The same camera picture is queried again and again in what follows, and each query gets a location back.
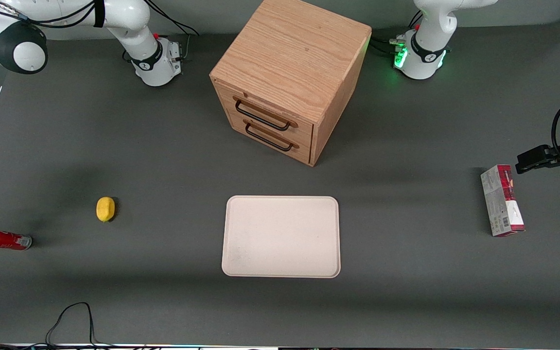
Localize black drawer handle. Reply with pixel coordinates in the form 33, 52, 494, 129
245, 121, 300, 152
234, 96, 298, 132

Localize wooden drawer front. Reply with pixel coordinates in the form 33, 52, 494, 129
214, 80, 315, 144
229, 114, 313, 164

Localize black loose table cable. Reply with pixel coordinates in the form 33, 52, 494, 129
0, 302, 115, 350

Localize cream rectangular tray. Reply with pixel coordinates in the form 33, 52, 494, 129
222, 195, 341, 279

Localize yellow lemon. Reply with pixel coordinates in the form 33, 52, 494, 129
96, 197, 116, 223

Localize black left arm base cables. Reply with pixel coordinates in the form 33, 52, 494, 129
370, 36, 407, 58

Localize grey and red carton box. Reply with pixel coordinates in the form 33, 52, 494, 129
480, 164, 525, 237

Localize wooden two-drawer cabinet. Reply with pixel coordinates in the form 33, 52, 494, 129
210, 0, 373, 167

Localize red can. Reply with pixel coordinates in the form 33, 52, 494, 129
0, 229, 33, 251

